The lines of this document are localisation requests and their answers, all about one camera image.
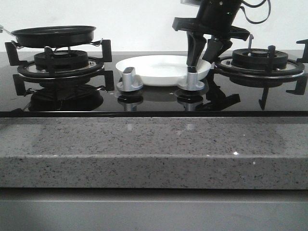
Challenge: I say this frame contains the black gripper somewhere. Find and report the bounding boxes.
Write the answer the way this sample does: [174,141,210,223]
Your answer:
[172,0,250,66]

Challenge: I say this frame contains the black frying pan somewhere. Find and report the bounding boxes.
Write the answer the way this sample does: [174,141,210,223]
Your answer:
[11,26,96,48]

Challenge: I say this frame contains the grey cabinet front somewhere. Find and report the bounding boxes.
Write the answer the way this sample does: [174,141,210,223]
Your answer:
[0,189,308,231]

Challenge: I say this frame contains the black right gas burner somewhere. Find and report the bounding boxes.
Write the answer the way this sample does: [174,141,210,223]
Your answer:
[231,49,288,70]

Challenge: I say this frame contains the white round plate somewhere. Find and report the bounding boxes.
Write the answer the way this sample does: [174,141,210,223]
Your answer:
[116,55,211,87]

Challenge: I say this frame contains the silver stove knob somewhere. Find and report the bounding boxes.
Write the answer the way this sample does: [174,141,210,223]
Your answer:
[177,66,205,91]
[116,67,143,92]

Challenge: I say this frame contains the silver right stove knob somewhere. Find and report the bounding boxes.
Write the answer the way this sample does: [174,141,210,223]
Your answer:
[177,66,205,91]

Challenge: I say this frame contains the black right burner grate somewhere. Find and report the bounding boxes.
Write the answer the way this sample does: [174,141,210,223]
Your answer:
[213,34,308,96]

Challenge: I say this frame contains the silver left stove knob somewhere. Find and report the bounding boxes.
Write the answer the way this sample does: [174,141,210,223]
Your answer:
[116,67,143,92]

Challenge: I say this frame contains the black gas burner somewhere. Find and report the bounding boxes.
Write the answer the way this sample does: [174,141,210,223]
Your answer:
[34,50,89,71]
[231,49,288,70]

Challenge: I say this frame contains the black burner grate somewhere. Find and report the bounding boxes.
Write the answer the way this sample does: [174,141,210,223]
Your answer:
[5,39,112,81]
[213,34,308,96]

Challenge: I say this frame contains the black left gas burner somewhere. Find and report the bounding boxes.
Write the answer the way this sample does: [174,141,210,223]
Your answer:
[34,50,89,71]

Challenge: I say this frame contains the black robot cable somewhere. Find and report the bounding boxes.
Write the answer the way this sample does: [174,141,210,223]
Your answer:
[239,0,271,25]

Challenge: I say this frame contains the black glass cooktop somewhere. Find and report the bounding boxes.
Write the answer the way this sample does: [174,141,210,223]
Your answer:
[0,52,308,117]

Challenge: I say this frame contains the black left burner grate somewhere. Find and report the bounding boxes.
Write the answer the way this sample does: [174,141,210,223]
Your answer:
[5,39,112,81]

